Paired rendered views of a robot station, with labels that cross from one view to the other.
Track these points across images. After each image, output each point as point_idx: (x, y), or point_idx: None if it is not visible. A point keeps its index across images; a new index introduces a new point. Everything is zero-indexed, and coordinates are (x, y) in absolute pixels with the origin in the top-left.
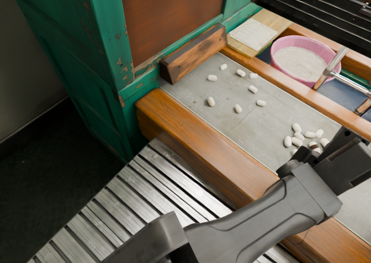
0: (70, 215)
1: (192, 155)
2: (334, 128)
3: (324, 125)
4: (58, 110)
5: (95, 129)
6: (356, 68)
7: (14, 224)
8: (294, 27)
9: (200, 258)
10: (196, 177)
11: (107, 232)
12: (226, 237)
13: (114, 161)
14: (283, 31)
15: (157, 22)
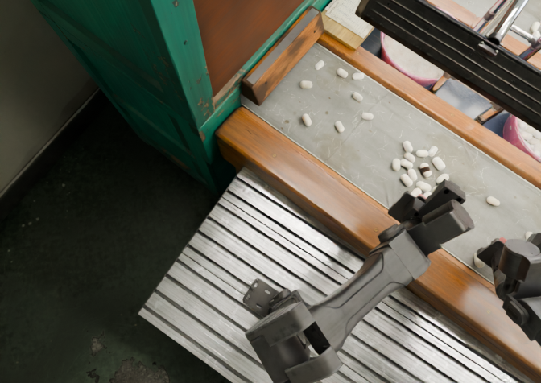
0: (142, 243)
1: (291, 191)
2: (452, 142)
3: (439, 138)
4: (90, 110)
5: (149, 136)
6: None
7: (77, 259)
8: None
9: (323, 330)
10: (295, 211)
11: (210, 277)
12: (338, 312)
13: (179, 173)
14: None
15: (238, 42)
